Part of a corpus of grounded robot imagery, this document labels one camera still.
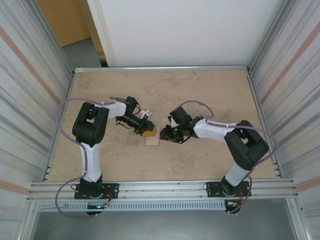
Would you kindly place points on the aluminium table end rail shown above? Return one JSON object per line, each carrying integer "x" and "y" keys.
{"x": 162, "y": 68}

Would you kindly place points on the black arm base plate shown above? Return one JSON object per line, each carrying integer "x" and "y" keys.
{"x": 112, "y": 190}
{"x": 212, "y": 190}

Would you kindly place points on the white door frame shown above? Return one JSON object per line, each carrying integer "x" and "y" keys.
{"x": 105, "y": 37}

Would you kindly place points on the wide aluminium base rail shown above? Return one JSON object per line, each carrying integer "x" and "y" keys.
{"x": 162, "y": 192}

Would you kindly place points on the grey sheet metal shelf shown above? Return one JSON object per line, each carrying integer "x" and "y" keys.
{"x": 162, "y": 225}

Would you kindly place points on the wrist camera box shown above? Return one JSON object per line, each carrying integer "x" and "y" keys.
{"x": 173, "y": 122}
{"x": 145, "y": 113}

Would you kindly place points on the brown wooden door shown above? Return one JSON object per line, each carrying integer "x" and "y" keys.
{"x": 65, "y": 20}

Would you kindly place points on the corrugated translucent side panel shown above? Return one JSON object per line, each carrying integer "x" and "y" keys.
{"x": 25, "y": 75}
{"x": 295, "y": 75}

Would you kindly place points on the aluminium frame post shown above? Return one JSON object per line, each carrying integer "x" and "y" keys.
{"x": 268, "y": 37}
{"x": 53, "y": 42}

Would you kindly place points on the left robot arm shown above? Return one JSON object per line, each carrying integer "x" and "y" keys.
{"x": 87, "y": 125}

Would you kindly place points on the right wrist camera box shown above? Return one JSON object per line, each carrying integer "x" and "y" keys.
{"x": 173, "y": 122}

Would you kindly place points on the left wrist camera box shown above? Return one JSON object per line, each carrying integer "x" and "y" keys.
{"x": 145, "y": 113}

